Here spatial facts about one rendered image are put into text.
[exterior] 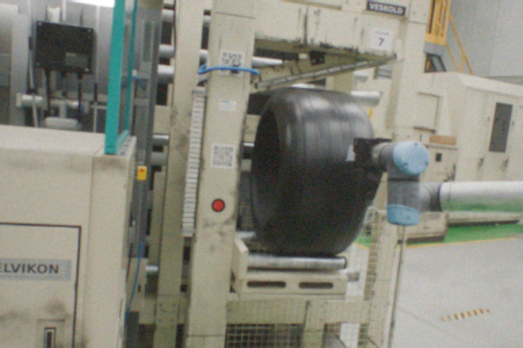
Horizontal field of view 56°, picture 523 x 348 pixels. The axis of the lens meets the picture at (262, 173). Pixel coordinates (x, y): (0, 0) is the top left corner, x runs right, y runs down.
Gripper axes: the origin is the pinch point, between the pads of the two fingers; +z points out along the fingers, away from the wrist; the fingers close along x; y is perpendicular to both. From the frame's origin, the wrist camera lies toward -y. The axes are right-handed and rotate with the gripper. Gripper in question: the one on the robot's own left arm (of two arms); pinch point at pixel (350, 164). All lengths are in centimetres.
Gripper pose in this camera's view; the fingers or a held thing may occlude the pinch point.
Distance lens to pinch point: 144.7
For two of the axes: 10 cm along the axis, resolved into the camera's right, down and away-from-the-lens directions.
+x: -9.7, -0.9, -2.4
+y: 0.9, -10.0, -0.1
